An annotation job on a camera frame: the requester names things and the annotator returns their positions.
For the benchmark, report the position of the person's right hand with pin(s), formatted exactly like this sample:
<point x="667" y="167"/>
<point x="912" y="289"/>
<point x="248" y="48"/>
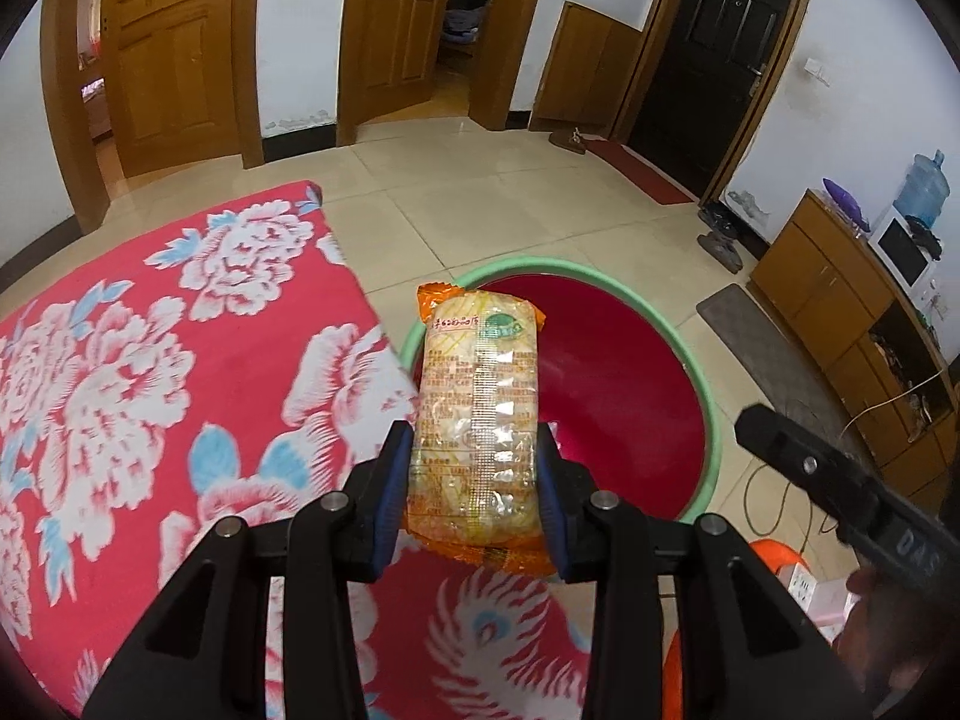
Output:
<point x="892" y="630"/>

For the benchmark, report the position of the purple plastic item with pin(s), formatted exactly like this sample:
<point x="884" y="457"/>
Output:
<point x="844" y="199"/>

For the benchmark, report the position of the red basin with green rim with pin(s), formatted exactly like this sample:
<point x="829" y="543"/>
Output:
<point x="622" y="360"/>

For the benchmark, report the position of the orange plastic stool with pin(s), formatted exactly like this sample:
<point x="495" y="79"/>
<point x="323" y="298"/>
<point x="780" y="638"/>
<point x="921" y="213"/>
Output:
<point x="780" y="555"/>

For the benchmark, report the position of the pale flat box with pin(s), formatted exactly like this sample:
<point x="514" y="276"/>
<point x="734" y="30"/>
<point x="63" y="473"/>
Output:
<point x="832" y="607"/>

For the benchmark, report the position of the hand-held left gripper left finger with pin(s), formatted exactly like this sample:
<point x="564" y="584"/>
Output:
<point x="390" y="517"/>

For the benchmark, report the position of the grey floor mat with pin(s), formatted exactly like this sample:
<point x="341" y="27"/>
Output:
<point x="772" y="352"/>

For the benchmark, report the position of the white microwave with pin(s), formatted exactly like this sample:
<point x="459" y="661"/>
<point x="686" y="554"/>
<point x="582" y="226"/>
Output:
<point x="900" y="251"/>

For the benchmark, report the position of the dark shoe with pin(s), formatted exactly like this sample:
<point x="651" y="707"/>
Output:
<point x="721" y="253"/>
<point x="720" y="216"/>

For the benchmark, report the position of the blue water bottle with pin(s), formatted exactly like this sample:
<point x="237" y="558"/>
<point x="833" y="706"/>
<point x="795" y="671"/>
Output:
<point x="921" y="191"/>

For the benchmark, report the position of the orange snack packet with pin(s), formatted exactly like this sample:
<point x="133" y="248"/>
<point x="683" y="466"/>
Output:
<point x="472" y="405"/>

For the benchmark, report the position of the brown slippers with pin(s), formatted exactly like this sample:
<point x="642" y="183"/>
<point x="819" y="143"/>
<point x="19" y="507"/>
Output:
<point x="566" y="141"/>

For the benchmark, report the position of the red floral tablecloth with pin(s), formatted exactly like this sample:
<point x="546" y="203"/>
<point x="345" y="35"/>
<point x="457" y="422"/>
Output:
<point x="150" y="390"/>

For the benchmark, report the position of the white wall switch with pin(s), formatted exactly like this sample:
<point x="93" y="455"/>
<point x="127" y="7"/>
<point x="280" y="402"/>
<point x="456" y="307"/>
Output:
<point x="816" y="71"/>

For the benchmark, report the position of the red door mat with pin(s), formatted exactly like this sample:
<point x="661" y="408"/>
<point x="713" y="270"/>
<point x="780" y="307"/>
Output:
<point x="637" y="169"/>

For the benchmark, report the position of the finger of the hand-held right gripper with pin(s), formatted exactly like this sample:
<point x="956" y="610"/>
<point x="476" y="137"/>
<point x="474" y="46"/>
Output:
<point x="802" y="457"/>

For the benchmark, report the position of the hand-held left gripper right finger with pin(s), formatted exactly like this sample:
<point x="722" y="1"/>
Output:
<point x="559" y="525"/>

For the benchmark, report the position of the white power strip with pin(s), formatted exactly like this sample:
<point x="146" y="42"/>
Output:
<point x="799" y="585"/>

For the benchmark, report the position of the wooden door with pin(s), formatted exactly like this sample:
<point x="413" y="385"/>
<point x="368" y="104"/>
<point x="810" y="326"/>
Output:
<point x="165" y="52"/>
<point x="405" y="22"/>

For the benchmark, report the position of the wooden cabinet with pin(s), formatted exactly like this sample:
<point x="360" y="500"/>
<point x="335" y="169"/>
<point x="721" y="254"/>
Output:
<point x="817" y="277"/>

